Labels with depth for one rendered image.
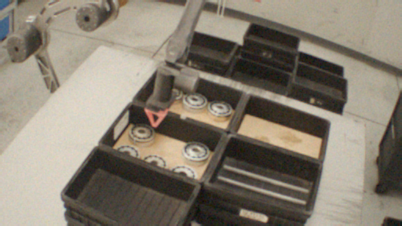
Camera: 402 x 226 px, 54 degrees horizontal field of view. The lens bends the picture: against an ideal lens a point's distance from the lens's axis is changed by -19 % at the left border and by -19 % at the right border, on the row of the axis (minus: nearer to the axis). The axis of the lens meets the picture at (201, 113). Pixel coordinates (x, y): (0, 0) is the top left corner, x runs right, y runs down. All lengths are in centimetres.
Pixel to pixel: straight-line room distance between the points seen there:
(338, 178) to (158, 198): 88
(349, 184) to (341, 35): 294
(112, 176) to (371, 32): 366
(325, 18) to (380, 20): 67
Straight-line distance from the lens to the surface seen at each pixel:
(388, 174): 310
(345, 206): 199
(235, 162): 182
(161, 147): 182
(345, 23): 480
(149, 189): 165
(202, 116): 200
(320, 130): 205
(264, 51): 325
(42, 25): 239
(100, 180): 167
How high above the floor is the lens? 203
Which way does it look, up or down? 36 degrees down
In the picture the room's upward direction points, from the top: 10 degrees clockwise
